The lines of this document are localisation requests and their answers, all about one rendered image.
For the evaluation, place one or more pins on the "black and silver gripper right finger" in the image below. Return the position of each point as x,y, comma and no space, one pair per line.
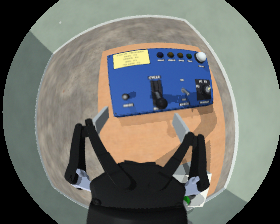
198,180

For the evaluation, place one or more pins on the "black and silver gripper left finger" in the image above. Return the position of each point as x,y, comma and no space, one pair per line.
76,170

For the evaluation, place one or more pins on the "blue control panel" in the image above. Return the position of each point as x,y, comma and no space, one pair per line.
134,75

